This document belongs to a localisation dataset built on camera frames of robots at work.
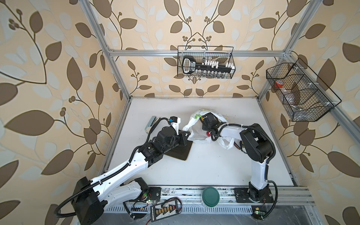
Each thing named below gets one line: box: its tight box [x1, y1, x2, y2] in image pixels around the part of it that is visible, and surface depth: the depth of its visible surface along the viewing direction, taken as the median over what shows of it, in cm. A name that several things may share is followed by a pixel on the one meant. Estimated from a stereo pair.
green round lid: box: [202, 186, 220, 208], surface depth 66 cm
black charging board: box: [150, 200, 179, 223], surface depth 70 cm
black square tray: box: [163, 139, 194, 161], surface depth 90 cm
